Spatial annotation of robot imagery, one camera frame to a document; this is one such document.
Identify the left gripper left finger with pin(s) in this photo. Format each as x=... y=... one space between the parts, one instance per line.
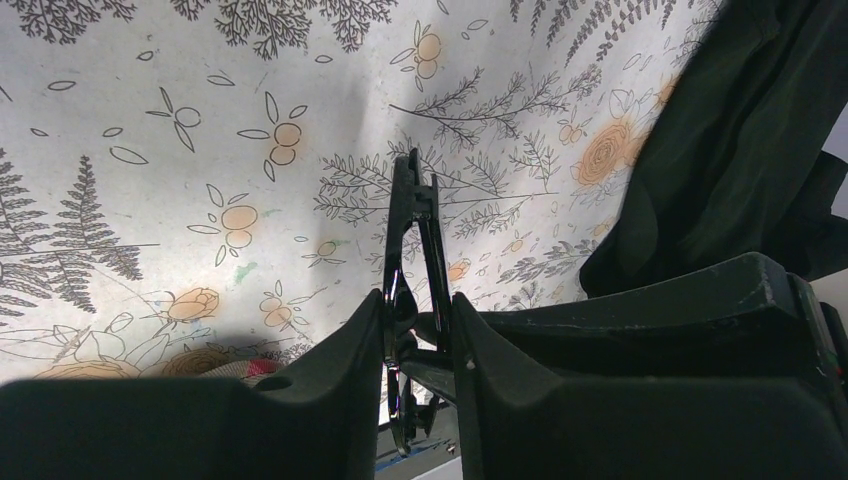
x=315 y=419

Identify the black garment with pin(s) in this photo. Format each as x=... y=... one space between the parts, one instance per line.
x=734 y=145

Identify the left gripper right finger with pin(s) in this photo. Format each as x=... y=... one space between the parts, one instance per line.
x=629 y=430

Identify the plaid glasses case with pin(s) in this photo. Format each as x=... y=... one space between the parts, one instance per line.
x=249 y=372

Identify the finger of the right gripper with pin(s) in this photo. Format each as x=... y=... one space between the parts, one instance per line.
x=740 y=342

